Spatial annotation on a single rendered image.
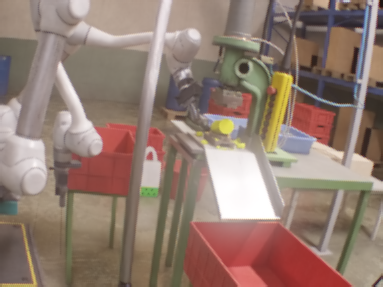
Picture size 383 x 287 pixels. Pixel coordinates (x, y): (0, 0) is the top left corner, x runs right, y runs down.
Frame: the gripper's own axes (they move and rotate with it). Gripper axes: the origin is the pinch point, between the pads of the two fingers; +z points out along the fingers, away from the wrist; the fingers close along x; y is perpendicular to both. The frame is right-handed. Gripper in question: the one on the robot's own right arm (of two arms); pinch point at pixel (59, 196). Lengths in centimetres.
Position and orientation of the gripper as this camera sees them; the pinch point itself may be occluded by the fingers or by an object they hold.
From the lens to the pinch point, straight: 186.1
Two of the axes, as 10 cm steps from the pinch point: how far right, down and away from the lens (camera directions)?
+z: -1.7, 9.6, 2.0
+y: -8.7, -0.5, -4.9
